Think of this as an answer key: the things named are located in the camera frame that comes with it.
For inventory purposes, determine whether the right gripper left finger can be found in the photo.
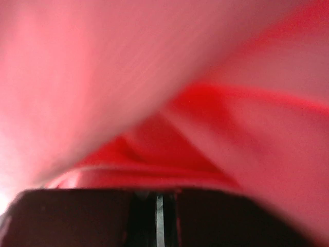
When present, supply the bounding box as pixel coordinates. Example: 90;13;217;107
1;189;156;246

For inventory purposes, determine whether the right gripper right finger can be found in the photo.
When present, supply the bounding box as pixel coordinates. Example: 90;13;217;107
165;189;313;246

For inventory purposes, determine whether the pink t-shirt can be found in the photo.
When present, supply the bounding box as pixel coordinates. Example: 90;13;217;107
1;1;328;246

